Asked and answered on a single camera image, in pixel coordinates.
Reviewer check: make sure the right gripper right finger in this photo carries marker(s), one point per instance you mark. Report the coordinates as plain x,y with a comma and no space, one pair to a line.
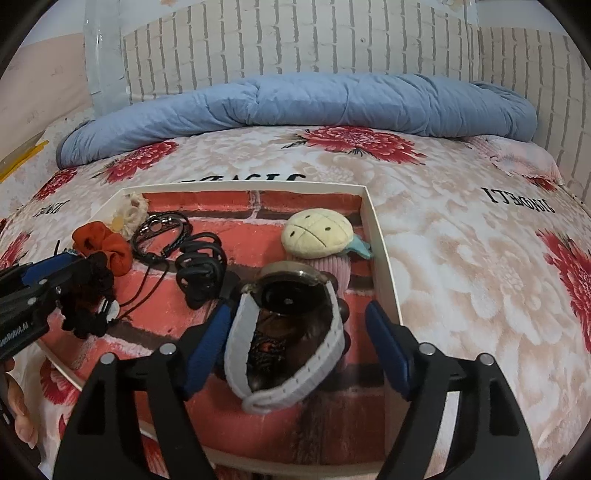
491,439

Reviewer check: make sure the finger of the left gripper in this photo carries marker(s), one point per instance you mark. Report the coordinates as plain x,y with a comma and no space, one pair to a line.
42,297
21,276

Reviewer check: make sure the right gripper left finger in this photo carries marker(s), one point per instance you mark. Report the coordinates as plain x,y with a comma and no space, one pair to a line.
102,439

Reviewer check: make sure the black scrunchie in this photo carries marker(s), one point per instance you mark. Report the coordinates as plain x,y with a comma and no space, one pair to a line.
86,296

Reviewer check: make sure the orange scrunchie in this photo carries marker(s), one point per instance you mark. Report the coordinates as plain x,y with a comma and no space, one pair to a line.
95,237

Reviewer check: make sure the white strap smartwatch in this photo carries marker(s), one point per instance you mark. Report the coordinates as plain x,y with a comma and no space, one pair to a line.
288,335

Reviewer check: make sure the black hair claw clip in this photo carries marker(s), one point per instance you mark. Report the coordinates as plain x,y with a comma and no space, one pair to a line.
200,268

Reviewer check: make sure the plush ice cream toy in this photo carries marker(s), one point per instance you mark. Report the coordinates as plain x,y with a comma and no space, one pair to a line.
324,239

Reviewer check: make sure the person left hand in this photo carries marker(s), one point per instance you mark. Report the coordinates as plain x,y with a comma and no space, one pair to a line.
24,426

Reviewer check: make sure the yellow cloth strip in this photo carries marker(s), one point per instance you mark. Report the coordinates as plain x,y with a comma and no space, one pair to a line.
22,159

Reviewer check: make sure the white tray brick lining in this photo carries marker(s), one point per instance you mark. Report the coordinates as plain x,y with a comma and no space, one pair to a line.
339,429

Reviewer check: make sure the floral red bed blanket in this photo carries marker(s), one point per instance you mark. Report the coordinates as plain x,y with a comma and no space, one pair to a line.
481,261

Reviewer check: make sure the clear plastic sheet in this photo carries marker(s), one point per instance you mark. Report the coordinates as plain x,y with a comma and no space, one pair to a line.
104,60

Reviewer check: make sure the pink pillow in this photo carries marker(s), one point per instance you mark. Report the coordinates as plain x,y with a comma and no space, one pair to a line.
513,157

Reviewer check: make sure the rolled blue quilt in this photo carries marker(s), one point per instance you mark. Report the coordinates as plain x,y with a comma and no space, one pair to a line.
431,106

